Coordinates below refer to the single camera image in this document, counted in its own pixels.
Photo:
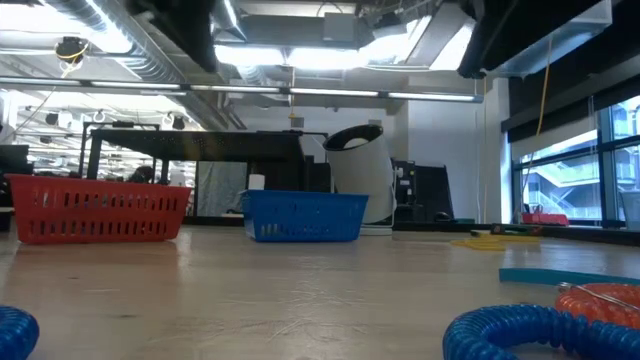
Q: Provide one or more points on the red-orange coil wristband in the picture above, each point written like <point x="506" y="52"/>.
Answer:
<point x="590" y="307"/>

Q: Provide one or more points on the black equipment cabinet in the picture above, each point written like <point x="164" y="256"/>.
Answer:
<point x="430" y="195"/>

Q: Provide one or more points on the white paper roll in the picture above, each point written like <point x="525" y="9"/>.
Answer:
<point x="256" y="182"/>

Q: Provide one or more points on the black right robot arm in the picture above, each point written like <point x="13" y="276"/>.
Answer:
<point x="495" y="35"/>

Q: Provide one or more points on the red distant bin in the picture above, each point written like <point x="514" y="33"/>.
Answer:
<point x="545" y="220"/>

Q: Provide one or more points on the person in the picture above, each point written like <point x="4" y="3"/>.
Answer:
<point x="143" y="175"/>

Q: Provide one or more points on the dark window frame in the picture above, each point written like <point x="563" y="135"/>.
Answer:
<point x="606" y="190"/>

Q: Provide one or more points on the teal rubber band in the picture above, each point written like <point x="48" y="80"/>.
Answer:
<point x="550" y="276"/>

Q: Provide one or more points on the grey plastic sheet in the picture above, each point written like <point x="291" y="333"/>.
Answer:
<point x="220" y="190"/>

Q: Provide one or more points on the small yellow green box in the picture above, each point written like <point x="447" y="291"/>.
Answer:
<point x="515" y="230"/>

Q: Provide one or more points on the black metal mesh shelf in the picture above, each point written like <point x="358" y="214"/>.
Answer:
<point x="200" y="145"/>

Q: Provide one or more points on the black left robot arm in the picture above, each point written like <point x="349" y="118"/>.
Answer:
<point x="175" y="25"/>

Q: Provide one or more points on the blue plastic basket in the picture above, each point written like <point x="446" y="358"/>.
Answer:
<point x="300" y="215"/>

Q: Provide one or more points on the long ceiling light strip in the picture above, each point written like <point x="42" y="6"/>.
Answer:
<point x="330" y="92"/>

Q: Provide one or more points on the yellow rubber band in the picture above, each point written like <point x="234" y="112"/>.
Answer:
<point x="480" y="244"/>

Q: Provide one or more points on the black ceiling-hung device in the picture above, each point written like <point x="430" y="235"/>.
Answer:
<point x="71" y="49"/>

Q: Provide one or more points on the blue coil wristband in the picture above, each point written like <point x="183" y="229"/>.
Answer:
<point x="500" y="330"/>
<point x="17" y="332"/>

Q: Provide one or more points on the red plastic basket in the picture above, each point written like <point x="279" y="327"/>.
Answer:
<point x="100" y="210"/>

